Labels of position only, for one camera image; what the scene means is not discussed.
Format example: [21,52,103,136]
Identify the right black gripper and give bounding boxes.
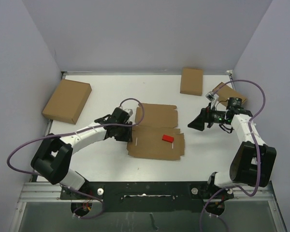
[188,103,229,131]

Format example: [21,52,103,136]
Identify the small red block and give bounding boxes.
[162,134,174,143]

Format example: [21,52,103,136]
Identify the brown cardboard box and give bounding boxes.
[127,103,185,160]

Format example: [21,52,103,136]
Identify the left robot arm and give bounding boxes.
[31,107,133,199]

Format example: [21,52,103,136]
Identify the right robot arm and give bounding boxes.
[188,97,276,198]

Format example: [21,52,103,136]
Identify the small folded cardboard box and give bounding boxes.
[213,82,247,106]

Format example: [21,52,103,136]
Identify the upright folded cardboard box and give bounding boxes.
[180,67,203,96]

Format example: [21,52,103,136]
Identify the large folded cardboard box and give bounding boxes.
[42,79,92,125]

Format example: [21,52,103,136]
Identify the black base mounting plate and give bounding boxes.
[60,181,234,215]

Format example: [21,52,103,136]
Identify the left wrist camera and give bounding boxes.
[119,106,133,117]

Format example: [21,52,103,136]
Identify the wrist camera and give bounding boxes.
[206,92,219,110]
[119,106,133,117]

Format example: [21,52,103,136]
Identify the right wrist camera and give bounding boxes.
[206,92,219,110]

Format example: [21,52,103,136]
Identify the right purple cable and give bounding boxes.
[199,79,266,232]

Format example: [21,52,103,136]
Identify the aluminium table frame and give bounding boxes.
[7,70,287,232]

